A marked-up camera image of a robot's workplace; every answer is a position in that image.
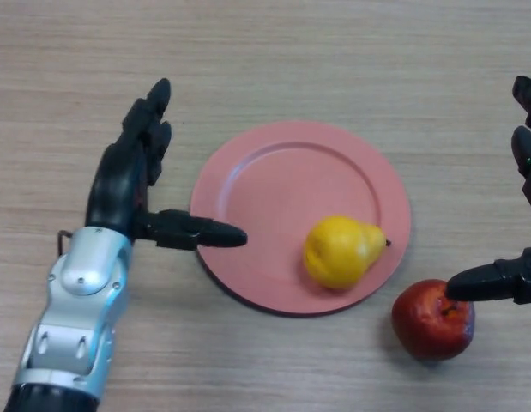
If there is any red apple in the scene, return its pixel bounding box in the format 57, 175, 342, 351
391, 279, 476, 361

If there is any pink round plate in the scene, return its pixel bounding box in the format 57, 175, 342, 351
190, 120, 413, 318

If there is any yellow pear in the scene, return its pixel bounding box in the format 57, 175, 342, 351
302, 215, 394, 290

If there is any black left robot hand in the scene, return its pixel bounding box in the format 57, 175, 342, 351
84, 77, 248, 250

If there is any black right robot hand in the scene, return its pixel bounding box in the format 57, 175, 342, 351
445, 75, 531, 306

